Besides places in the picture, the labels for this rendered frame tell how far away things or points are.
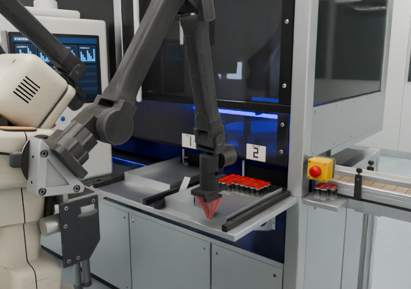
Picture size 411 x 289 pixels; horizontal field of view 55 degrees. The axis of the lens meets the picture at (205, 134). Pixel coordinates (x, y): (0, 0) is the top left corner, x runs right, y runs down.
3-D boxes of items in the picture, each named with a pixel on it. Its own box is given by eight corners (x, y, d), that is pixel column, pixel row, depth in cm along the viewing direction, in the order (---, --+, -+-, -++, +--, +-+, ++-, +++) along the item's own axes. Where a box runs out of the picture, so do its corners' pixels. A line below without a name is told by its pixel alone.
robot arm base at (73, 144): (30, 141, 81) (56, 150, 73) (59, 114, 85) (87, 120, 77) (57, 168, 86) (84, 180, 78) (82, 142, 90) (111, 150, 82)
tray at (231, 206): (224, 182, 160) (224, 174, 159) (281, 196, 143) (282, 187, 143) (164, 206, 134) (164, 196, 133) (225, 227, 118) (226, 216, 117)
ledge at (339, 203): (318, 193, 153) (318, 188, 152) (351, 201, 145) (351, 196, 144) (302, 203, 142) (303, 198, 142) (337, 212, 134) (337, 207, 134)
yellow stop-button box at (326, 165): (315, 174, 144) (316, 155, 143) (334, 177, 140) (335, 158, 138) (306, 179, 138) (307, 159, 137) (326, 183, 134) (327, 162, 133)
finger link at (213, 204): (227, 216, 122) (227, 187, 120) (213, 224, 116) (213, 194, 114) (210, 211, 126) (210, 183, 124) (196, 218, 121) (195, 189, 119)
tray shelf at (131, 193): (172, 165, 192) (172, 161, 192) (306, 196, 149) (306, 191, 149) (88, 190, 156) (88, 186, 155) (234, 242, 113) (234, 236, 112)
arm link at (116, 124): (155, -38, 95) (185, -42, 89) (188, -1, 105) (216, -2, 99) (71, 128, 87) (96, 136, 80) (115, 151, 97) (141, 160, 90)
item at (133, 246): (136, 210, 362) (133, 115, 345) (367, 292, 235) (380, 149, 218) (32, 250, 286) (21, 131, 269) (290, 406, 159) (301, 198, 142)
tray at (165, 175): (180, 163, 189) (180, 156, 188) (224, 172, 173) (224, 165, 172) (124, 180, 163) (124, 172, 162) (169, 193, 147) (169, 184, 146)
